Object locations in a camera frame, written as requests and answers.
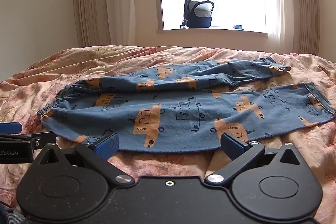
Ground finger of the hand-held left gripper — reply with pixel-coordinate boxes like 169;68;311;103
0;131;57;151
0;122;22;134

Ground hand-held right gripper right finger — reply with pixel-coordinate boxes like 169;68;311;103
204;132;307;185

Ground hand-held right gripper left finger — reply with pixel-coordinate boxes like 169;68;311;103
31;132;132;186

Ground blue patterned pants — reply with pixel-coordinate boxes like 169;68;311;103
37;57;336;155

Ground grey-blue cloth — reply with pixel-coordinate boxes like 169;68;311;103
0;206;25;224

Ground pink floral bed blanket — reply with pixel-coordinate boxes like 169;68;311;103
0;45;336;224

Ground white windowsill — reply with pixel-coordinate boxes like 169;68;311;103
156;27;270;38

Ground dark blue backpack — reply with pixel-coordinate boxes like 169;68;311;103
180;0;215;29

